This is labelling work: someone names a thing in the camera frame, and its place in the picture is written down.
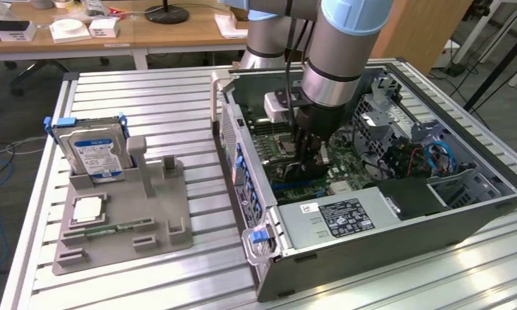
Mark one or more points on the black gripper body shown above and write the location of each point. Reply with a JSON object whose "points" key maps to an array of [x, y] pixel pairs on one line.
{"points": [[322, 121]]}

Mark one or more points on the green graphics card black cooler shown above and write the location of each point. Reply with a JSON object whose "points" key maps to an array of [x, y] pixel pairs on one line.
{"points": [[306, 176]]}

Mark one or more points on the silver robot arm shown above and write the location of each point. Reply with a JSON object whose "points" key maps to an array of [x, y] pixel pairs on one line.
{"points": [[336, 48]]}

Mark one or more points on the CPU socket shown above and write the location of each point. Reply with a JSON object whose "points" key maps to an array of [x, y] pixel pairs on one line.
{"points": [[284, 145]]}

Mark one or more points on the green motherboard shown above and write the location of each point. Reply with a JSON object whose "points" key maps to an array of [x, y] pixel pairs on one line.
{"points": [[350, 164]]}

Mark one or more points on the blue expansion slot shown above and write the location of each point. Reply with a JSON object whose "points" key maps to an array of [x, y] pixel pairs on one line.
{"points": [[284, 187]]}

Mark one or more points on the silver chipset heatsink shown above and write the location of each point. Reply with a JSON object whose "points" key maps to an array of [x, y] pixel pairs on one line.
{"points": [[342, 187]]}

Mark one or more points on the large metal disk bay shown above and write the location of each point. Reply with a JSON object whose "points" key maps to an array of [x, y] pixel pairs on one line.
{"points": [[383, 126]]}

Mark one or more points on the blue slot clip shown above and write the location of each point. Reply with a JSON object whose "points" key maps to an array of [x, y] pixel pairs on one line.
{"points": [[251, 188], [255, 199], [259, 210], [243, 165], [247, 177]]}

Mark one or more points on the grey power supply unit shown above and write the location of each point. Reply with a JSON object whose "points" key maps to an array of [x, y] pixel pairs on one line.
{"points": [[302, 226]]}

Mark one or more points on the blue case latch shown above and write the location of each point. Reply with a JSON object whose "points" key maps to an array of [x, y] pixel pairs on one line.
{"points": [[259, 236]]}

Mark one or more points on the grey open PC case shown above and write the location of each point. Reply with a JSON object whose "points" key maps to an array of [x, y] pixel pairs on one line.
{"points": [[371, 258]]}

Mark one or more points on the black floor pedal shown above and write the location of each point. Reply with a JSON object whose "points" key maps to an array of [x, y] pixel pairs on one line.
{"points": [[456, 71]]}

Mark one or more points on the stack of papers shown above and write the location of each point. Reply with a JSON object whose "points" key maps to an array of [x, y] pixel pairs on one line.
{"points": [[231, 27]]}

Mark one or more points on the white box red dot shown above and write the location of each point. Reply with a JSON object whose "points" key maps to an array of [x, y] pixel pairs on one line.
{"points": [[451, 55]]}

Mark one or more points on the wooden cabinet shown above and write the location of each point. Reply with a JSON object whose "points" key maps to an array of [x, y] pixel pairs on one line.
{"points": [[427, 32]]}

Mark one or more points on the brown cardboard box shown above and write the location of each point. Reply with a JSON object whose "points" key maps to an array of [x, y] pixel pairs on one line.
{"points": [[240, 14]]}

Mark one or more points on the small metal disk bay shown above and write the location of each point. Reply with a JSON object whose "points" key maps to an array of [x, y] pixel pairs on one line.
{"points": [[474, 184]]}

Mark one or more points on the wooden desk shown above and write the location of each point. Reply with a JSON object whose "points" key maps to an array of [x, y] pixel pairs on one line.
{"points": [[176, 35]]}

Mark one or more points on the black stand pole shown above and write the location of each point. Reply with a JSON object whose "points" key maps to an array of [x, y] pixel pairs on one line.
{"points": [[498, 72]]}

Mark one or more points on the black lamp base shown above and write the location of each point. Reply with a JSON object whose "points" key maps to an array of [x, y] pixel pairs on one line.
{"points": [[166, 16]]}

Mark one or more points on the hard disk blue carrier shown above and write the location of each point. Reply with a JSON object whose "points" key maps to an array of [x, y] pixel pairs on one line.
{"points": [[95, 155]]}

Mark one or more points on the grey parts rack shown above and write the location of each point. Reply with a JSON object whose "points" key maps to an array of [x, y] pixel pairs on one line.
{"points": [[120, 232]]}

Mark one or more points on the green RAM stick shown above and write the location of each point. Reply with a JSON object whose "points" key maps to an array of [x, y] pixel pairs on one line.
{"points": [[108, 230]]}

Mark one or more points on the silver CPU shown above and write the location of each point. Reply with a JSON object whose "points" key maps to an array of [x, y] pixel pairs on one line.
{"points": [[88, 210]]}

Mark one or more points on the small red item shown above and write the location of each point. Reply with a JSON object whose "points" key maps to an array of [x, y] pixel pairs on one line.
{"points": [[119, 13]]}

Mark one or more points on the plain white box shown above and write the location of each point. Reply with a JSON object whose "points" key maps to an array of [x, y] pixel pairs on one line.
{"points": [[104, 28]]}

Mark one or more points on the black chair base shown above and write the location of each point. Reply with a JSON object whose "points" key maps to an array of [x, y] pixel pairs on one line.
{"points": [[19, 87]]}

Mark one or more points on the grey cup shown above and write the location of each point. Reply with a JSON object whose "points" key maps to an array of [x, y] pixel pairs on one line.
{"points": [[42, 4]]}

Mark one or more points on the white box black top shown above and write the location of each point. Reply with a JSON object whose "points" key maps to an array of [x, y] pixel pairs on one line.
{"points": [[12, 32]]}

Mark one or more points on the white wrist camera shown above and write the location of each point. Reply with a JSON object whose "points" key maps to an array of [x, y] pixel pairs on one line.
{"points": [[278, 111]]}

